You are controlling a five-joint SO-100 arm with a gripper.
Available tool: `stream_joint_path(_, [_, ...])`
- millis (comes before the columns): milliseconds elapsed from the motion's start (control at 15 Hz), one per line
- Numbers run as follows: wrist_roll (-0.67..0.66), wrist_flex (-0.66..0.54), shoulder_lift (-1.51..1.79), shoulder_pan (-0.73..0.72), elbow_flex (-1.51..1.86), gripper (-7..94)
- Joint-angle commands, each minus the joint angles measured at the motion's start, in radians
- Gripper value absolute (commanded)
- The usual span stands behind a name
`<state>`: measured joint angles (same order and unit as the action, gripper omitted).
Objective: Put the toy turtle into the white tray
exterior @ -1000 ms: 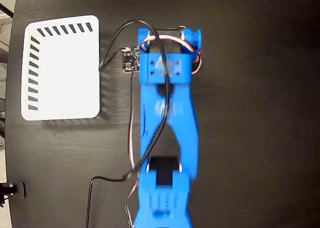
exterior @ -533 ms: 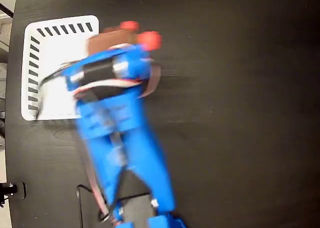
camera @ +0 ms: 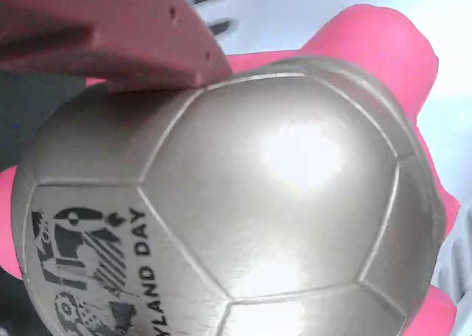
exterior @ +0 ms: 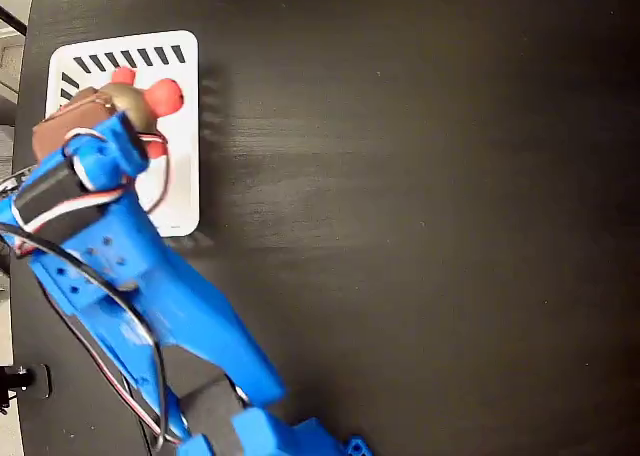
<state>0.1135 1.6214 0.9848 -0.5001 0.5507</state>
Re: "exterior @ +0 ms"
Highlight red turtle toy gold shell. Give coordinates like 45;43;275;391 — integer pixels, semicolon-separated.
98;66;186;160

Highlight white plastic basket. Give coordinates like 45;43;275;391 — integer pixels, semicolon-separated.
44;29;202;239

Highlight black metal rod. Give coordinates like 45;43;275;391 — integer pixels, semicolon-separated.
0;4;28;35

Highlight black table clamp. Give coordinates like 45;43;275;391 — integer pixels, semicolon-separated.
0;362;53;402

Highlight red white black servo wires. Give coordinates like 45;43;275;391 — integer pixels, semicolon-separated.
9;127;174;448

